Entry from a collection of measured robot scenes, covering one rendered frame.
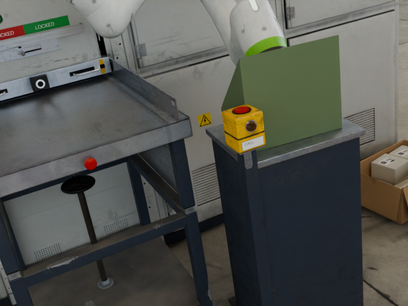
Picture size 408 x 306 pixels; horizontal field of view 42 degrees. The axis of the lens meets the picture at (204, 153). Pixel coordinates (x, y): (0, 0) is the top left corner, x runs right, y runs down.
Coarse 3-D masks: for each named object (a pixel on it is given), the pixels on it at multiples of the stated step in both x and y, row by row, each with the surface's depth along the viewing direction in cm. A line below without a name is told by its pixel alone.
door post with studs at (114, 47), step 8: (104, 40) 204; (112, 40) 205; (120, 40) 206; (112, 48) 206; (120, 48) 207; (112, 56) 207; (120, 56) 208; (144, 160) 227; (144, 184) 231; (152, 192) 234; (152, 200) 236; (152, 208) 237; (152, 216) 238
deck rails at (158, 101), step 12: (120, 72) 194; (132, 72) 180; (120, 84) 192; (132, 84) 184; (144, 84) 171; (132, 96) 177; (144, 96) 175; (156, 96) 163; (168, 96) 153; (156, 108) 163; (168, 108) 156; (168, 120) 152; (180, 120) 151
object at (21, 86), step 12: (108, 60) 201; (48, 72) 193; (60, 72) 195; (72, 72) 197; (108, 72) 203; (0, 84) 188; (12, 84) 189; (24, 84) 191; (60, 84) 197; (0, 96) 189; (12, 96) 191
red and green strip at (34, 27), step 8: (64, 16) 191; (24, 24) 186; (32, 24) 187; (40, 24) 188; (48, 24) 189; (56, 24) 190; (64, 24) 191; (0, 32) 183; (8, 32) 184; (16, 32) 185; (24, 32) 186; (32, 32) 188; (0, 40) 184
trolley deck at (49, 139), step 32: (32, 96) 196; (64, 96) 190; (96, 96) 185; (128, 96) 179; (0, 128) 168; (32, 128) 164; (64, 128) 160; (96, 128) 156; (128, 128) 152; (160, 128) 149; (0, 160) 144; (32, 160) 141; (64, 160) 140; (96, 160) 144; (0, 192) 136
